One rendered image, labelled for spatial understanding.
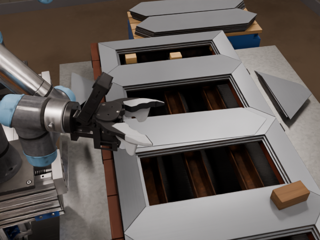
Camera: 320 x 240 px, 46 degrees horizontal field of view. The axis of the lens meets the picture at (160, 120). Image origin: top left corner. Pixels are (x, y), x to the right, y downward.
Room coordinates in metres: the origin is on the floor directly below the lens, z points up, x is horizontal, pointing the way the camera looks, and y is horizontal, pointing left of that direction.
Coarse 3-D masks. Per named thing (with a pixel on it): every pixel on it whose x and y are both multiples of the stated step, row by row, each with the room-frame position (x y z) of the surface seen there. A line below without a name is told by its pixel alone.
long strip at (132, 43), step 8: (200, 32) 1.99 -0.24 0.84; (208, 32) 1.99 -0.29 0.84; (216, 32) 1.99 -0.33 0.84; (120, 40) 1.90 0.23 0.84; (128, 40) 1.90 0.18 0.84; (136, 40) 1.90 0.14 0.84; (144, 40) 1.90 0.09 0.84; (152, 40) 1.90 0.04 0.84; (160, 40) 1.90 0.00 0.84; (168, 40) 1.90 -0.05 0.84; (176, 40) 1.90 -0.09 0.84; (184, 40) 1.90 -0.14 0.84; (192, 40) 1.90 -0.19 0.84; (200, 40) 1.90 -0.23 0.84; (112, 48) 1.82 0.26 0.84; (120, 48) 1.82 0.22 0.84; (128, 48) 1.82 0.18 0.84
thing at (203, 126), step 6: (192, 114) 1.27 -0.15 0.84; (198, 114) 1.27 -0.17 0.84; (204, 114) 1.27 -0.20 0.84; (192, 120) 1.23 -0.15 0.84; (198, 120) 1.23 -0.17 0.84; (204, 120) 1.23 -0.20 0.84; (198, 126) 1.19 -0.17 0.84; (204, 126) 1.19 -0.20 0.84; (210, 126) 1.19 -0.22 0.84; (198, 132) 1.15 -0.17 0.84; (204, 132) 1.15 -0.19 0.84; (210, 132) 1.15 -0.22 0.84; (198, 138) 1.12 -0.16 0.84; (204, 138) 1.12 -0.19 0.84; (210, 138) 1.12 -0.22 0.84; (216, 138) 1.12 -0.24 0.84
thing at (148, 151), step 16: (144, 48) 1.83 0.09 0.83; (160, 48) 1.84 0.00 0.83; (176, 48) 1.85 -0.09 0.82; (176, 80) 1.53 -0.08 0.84; (192, 80) 1.53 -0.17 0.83; (208, 80) 1.54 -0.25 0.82; (240, 96) 1.41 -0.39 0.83; (256, 112) 1.28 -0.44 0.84; (176, 144) 1.08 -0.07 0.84; (192, 144) 1.08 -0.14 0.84; (208, 144) 1.09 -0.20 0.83; (224, 144) 1.10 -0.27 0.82; (272, 160) 1.01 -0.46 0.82; (144, 192) 0.85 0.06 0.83
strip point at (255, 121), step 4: (244, 112) 1.28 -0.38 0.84; (248, 112) 1.28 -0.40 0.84; (252, 112) 1.28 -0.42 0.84; (248, 116) 1.25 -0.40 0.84; (252, 116) 1.25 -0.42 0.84; (256, 116) 1.25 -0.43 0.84; (260, 116) 1.25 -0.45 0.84; (248, 120) 1.23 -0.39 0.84; (252, 120) 1.23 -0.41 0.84; (256, 120) 1.23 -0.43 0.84; (260, 120) 1.23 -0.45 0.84; (264, 120) 1.23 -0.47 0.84; (252, 124) 1.20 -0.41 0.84; (256, 124) 1.20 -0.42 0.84; (260, 124) 1.20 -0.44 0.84; (252, 128) 1.18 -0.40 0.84; (256, 128) 1.18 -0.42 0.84
